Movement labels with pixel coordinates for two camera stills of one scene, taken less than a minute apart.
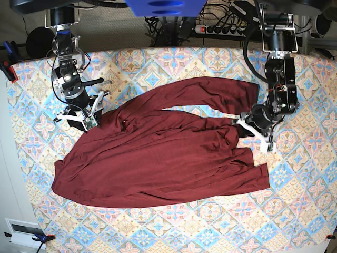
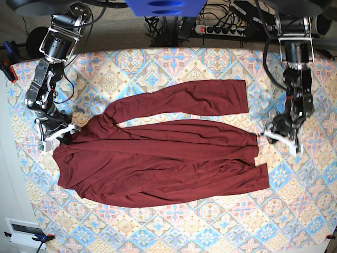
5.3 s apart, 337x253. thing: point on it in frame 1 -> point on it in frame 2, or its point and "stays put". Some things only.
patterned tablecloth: (297, 214) stays put
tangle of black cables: (168, 31) stays put
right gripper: (262, 119) -> (284, 124)
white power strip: (221, 30) stays put
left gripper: (77, 97) -> (51, 118)
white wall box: (23, 232) stays put
